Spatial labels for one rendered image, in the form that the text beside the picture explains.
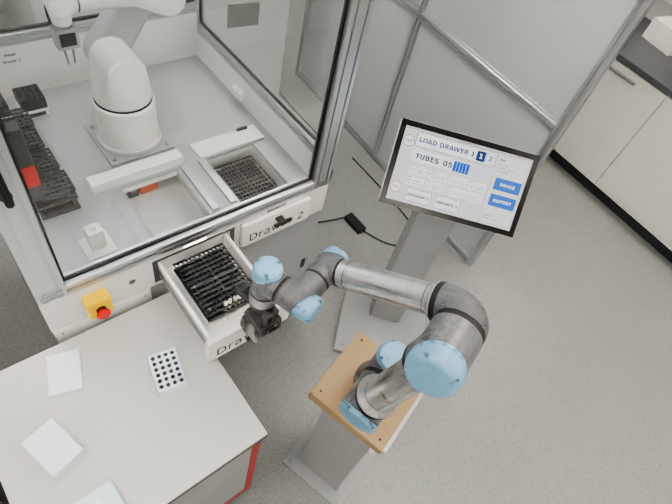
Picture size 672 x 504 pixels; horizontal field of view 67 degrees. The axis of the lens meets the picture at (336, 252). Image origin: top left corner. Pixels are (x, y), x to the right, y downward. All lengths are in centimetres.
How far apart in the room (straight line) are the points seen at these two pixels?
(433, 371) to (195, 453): 79
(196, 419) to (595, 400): 214
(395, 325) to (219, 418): 134
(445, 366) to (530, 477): 174
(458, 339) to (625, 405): 220
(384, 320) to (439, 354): 169
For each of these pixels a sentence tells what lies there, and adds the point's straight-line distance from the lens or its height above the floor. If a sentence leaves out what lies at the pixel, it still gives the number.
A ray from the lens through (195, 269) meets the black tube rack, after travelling 166.
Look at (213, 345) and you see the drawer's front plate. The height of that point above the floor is 92.
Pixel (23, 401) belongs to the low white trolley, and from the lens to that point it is 170.
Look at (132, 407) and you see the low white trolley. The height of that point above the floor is 76.
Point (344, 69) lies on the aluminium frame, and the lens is 156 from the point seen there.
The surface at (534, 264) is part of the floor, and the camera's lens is 339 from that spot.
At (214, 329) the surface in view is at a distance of 162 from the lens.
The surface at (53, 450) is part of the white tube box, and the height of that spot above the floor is 81.
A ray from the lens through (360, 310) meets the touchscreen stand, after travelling 268.
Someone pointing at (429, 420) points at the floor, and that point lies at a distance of 257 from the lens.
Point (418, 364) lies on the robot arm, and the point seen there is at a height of 140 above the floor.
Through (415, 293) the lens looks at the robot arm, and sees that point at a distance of 115.
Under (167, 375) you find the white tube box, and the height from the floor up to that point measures 80.
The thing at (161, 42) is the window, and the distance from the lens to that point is 121.
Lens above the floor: 226
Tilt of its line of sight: 51 degrees down
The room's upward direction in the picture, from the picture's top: 18 degrees clockwise
